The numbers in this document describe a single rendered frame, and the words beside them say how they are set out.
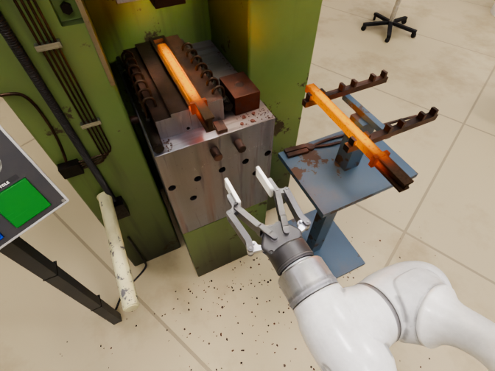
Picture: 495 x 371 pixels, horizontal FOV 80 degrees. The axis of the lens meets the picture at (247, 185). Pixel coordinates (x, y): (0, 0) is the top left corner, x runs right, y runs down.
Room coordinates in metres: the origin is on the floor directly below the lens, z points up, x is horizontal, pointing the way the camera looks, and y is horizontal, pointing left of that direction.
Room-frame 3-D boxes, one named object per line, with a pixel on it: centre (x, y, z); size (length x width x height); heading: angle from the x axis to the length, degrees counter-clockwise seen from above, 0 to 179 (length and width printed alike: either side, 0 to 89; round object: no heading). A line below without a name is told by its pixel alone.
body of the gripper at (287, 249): (0.24, -0.07, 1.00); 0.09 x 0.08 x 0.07; 26
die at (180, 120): (0.85, 0.25, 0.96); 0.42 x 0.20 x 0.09; 26
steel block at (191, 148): (0.88, 0.21, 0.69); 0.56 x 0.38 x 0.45; 26
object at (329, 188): (0.71, -0.36, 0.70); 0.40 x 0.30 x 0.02; 115
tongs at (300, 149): (0.86, -0.42, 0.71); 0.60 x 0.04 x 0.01; 110
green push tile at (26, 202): (0.34, 0.47, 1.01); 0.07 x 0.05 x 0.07; 141
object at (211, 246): (0.88, 0.21, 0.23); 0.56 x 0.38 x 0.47; 26
